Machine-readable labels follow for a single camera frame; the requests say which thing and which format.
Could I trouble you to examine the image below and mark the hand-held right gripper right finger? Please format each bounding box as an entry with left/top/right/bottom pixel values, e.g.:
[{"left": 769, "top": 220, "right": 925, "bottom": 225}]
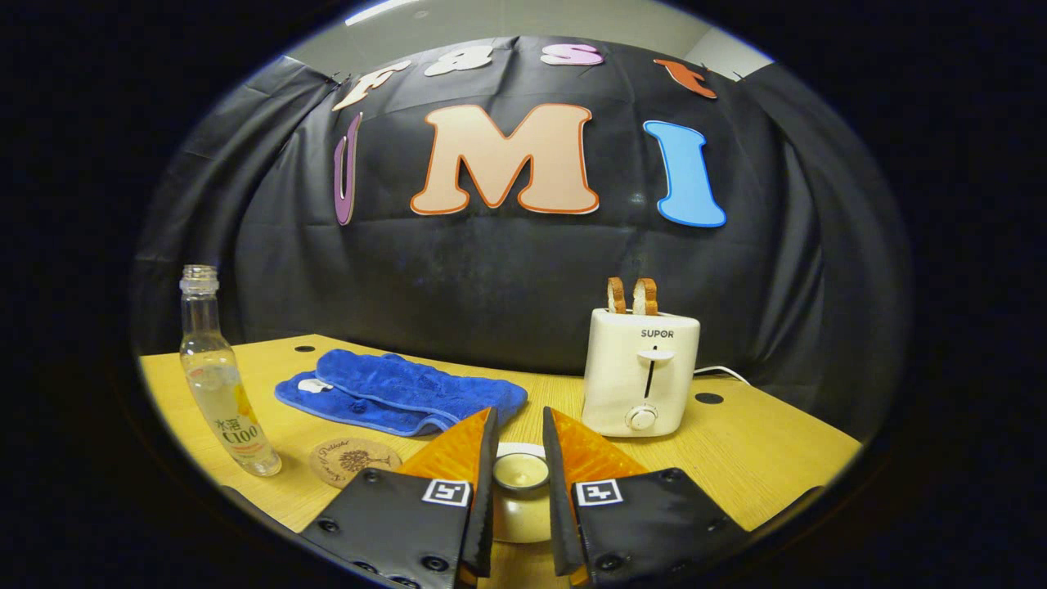
[{"left": 542, "top": 407, "right": 749, "bottom": 589}]

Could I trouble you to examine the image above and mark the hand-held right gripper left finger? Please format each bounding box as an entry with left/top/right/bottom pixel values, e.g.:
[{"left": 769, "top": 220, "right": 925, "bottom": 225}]
[{"left": 299, "top": 407, "right": 501, "bottom": 589}]

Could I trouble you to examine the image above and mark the cream teacup lid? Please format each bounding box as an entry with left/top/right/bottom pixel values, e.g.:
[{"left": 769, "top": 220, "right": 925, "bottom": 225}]
[{"left": 491, "top": 448, "right": 561, "bottom": 546}]

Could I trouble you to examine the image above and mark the round cork coaster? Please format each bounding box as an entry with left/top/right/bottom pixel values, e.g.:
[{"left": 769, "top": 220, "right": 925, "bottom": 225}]
[{"left": 309, "top": 438, "right": 402, "bottom": 490}]

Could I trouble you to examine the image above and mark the clear plastic water bottle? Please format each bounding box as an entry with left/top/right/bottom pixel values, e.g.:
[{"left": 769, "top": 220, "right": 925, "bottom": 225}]
[{"left": 179, "top": 264, "right": 282, "bottom": 478}]

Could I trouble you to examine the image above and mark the blue towel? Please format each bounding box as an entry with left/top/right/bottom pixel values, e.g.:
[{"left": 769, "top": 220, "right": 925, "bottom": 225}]
[{"left": 275, "top": 349, "right": 528, "bottom": 438}]

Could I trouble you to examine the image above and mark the white toaster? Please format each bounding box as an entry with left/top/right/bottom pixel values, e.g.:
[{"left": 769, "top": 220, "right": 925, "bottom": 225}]
[{"left": 582, "top": 308, "right": 702, "bottom": 438}]

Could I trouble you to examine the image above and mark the black backdrop cloth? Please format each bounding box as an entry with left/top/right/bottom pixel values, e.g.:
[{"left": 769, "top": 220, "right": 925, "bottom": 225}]
[{"left": 131, "top": 34, "right": 913, "bottom": 443}]

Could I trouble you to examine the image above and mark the white toaster cable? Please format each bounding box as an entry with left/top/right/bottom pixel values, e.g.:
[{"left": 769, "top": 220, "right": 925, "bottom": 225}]
[{"left": 694, "top": 365, "right": 752, "bottom": 387}]

